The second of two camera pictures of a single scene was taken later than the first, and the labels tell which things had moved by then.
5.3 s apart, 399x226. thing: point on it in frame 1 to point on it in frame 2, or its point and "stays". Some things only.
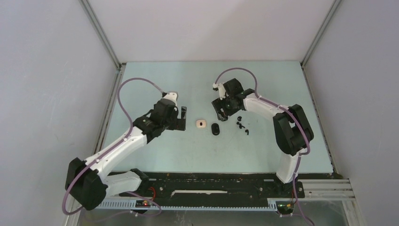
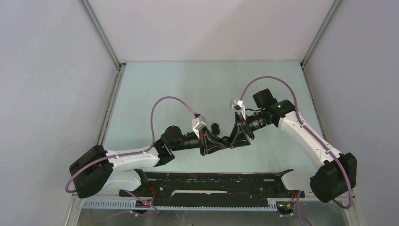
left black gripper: x=178 y=124 to x=203 y=145
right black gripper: x=218 y=104 to x=241 y=139
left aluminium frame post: x=120 y=67 stays
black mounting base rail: x=215 y=186 stays
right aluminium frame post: x=316 y=40 stays
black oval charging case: x=215 y=129 stays
